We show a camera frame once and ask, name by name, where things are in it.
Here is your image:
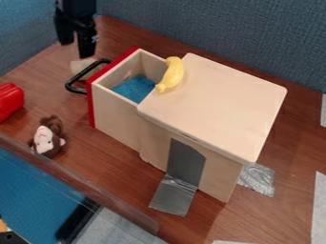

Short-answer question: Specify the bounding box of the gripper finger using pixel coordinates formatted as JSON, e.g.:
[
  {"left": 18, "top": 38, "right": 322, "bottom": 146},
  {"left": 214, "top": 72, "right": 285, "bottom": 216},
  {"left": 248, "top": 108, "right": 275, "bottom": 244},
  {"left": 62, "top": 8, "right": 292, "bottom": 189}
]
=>
[
  {"left": 74, "top": 14, "right": 100, "bottom": 60},
  {"left": 53, "top": 10, "right": 77, "bottom": 46}
]

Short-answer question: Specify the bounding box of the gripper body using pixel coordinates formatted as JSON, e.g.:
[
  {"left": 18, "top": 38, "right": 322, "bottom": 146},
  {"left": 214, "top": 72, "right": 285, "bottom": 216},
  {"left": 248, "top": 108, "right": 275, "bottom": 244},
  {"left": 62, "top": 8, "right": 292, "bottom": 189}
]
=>
[{"left": 53, "top": 0, "right": 98, "bottom": 22}]

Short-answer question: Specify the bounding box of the white toy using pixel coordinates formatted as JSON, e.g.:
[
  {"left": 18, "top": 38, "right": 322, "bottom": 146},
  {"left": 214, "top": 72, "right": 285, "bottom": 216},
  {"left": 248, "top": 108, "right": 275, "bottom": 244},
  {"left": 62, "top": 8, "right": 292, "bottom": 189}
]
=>
[{"left": 69, "top": 57, "right": 109, "bottom": 82}]

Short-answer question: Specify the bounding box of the blue cloth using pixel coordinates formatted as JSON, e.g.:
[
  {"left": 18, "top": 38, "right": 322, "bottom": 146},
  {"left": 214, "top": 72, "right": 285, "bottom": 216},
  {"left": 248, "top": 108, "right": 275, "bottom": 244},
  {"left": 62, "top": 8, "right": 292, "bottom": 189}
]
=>
[{"left": 109, "top": 73, "right": 158, "bottom": 105}]

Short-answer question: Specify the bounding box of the drawer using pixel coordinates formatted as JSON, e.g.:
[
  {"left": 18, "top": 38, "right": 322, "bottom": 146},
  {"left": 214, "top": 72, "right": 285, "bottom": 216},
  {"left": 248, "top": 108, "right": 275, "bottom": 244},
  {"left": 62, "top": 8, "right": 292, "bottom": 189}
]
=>
[{"left": 63, "top": 46, "right": 170, "bottom": 154}]

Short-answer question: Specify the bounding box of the red toy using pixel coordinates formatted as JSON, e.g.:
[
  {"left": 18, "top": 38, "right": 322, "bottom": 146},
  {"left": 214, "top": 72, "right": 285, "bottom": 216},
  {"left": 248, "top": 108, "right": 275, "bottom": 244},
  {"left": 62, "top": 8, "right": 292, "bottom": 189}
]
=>
[{"left": 0, "top": 82, "right": 26, "bottom": 124}]

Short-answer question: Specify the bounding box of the yellow toy banana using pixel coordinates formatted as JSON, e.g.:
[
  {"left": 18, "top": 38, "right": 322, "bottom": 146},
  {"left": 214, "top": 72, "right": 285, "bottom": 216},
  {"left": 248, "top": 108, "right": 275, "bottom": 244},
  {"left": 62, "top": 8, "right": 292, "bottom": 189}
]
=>
[{"left": 153, "top": 55, "right": 187, "bottom": 94}]

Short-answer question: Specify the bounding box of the brown plush monkey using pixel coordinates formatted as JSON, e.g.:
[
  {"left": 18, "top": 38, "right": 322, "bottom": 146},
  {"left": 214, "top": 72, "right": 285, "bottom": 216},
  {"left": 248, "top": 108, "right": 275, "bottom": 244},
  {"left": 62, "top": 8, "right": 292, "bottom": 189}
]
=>
[{"left": 27, "top": 114, "right": 70, "bottom": 159}]

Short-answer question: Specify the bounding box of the cabinet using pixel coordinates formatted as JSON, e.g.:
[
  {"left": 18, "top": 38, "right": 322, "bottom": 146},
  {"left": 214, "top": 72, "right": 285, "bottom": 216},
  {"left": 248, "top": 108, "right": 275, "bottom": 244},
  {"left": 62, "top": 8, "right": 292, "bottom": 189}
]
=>
[{"left": 134, "top": 51, "right": 290, "bottom": 204}]

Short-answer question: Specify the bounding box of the grey tape strip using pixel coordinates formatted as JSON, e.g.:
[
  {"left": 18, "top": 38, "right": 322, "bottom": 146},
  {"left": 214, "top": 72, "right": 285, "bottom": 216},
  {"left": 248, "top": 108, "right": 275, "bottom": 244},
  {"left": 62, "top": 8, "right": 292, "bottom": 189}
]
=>
[
  {"left": 147, "top": 137, "right": 208, "bottom": 218},
  {"left": 235, "top": 163, "right": 276, "bottom": 198}
]

